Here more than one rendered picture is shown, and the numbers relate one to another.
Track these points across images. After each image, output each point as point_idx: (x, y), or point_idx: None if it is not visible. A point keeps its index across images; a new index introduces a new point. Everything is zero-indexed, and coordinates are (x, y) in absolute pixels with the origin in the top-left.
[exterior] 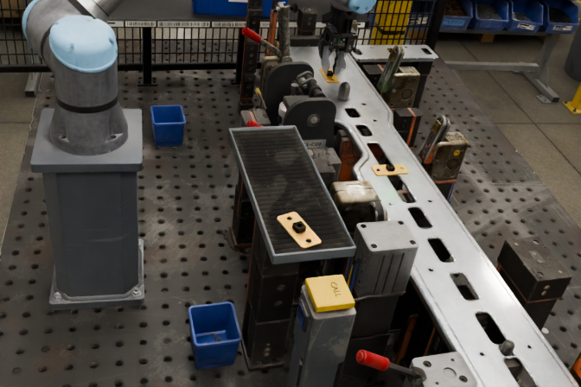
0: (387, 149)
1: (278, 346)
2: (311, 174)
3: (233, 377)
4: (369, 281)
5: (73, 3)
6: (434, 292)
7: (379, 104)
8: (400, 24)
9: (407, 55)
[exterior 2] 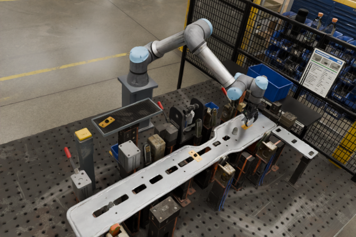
0: (208, 153)
1: None
2: (138, 119)
3: (113, 165)
4: (119, 157)
5: (151, 45)
6: (130, 180)
7: (241, 145)
8: (350, 147)
9: (297, 147)
